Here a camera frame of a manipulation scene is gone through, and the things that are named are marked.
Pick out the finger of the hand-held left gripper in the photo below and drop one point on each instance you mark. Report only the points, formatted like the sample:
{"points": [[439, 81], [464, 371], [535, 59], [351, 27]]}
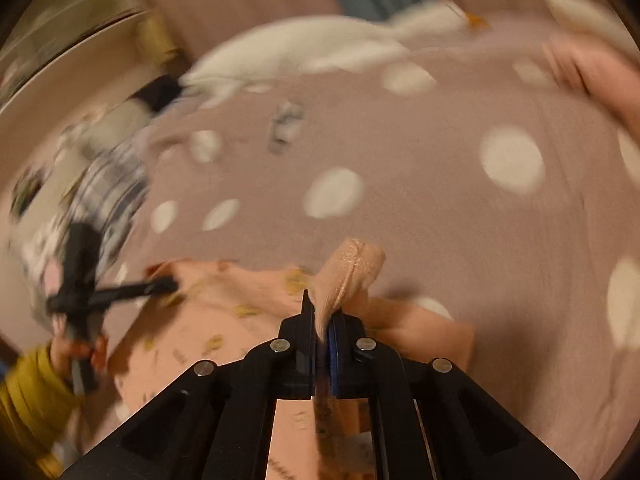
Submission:
{"points": [[140, 291]]}

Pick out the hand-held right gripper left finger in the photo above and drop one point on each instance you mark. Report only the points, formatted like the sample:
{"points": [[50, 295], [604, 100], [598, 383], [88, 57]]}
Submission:
{"points": [[300, 355]]}

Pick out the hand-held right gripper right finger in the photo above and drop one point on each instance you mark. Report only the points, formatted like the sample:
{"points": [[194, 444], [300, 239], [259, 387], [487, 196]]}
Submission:
{"points": [[336, 355]]}

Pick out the pink cartoon print shirt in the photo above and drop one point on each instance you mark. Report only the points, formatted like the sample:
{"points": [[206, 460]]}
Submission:
{"points": [[225, 320]]}

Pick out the person's left hand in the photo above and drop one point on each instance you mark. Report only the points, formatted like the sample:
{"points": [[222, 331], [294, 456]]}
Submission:
{"points": [[61, 355]]}

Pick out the plaid blanket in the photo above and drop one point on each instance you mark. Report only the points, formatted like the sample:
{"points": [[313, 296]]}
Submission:
{"points": [[110, 190]]}

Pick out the mauve polka dot blanket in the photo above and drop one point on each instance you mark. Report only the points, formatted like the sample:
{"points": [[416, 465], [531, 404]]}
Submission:
{"points": [[425, 210]]}

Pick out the dark cloth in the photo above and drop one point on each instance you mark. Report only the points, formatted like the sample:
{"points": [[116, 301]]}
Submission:
{"points": [[157, 92]]}

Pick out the white shelf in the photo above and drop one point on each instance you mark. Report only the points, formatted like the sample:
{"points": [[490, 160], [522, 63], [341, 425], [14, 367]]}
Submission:
{"points": [[65, 25]]}

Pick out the yellow fringed cloth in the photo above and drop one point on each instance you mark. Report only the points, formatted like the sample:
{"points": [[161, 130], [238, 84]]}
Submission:
{"points": [[157, 35]]}

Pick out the white goose plush toy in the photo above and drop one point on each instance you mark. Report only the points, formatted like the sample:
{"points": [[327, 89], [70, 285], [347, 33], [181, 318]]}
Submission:
{"points": [[300, 47]]}

